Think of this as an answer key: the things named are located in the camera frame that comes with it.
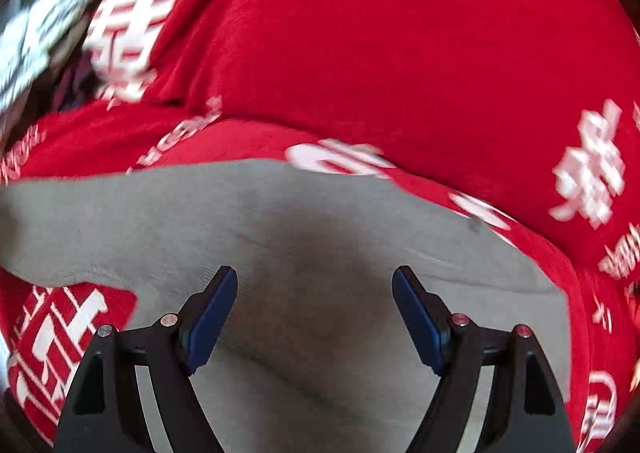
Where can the dark plaid cloth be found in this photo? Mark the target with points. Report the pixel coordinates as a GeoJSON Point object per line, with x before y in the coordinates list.
{"type": "Point", "coordinates": [75, 83]}

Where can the grey sock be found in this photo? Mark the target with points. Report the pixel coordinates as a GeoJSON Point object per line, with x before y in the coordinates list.
{"type": "Point", "coordinates": [300, 243]}

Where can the red printed blanket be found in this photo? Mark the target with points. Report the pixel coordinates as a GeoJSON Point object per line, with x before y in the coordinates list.
{"type": "Point", "coordinates": [375, 58]}

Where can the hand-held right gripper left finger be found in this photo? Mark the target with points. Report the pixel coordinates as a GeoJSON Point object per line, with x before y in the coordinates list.
{"type": "Point", "coordinates": [212, 323]}

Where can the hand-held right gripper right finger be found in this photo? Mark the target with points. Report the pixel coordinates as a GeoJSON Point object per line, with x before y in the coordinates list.
{"type": "Point", "coordinates": [417, 323]}

